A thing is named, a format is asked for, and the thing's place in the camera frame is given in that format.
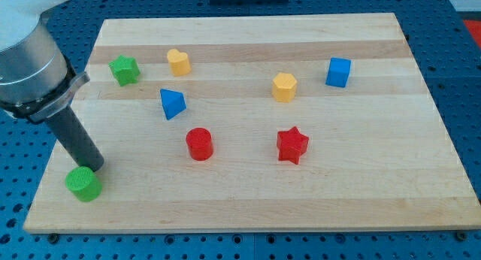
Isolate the blue triangular prism block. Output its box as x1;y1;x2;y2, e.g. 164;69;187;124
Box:
160;89;186;120

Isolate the green cylinder block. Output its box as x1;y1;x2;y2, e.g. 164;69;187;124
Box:
65;166;102;202

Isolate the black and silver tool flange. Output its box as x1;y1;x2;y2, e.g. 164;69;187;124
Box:
1;56;90;124

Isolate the green star block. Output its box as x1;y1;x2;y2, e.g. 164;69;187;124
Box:
108;55;140;86

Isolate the red star block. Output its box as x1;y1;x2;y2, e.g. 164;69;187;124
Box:
277;126;309;165

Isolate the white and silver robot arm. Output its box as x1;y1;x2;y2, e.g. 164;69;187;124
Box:
1;0;104;171

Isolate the yellow heart block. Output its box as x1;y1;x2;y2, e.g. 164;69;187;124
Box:
167;48;192;77

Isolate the red cylinder block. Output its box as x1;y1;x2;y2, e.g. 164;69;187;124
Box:
186;128;213;161

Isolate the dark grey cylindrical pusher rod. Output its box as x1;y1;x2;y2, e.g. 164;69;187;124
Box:
46;106;104;171

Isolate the light wooden board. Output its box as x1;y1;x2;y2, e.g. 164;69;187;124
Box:
24;13;480;234

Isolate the blue cube block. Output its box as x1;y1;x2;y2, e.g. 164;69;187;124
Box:
325;57;352;88

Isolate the yellow hexagon block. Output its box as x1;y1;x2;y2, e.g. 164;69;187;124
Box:
271;73;298;103

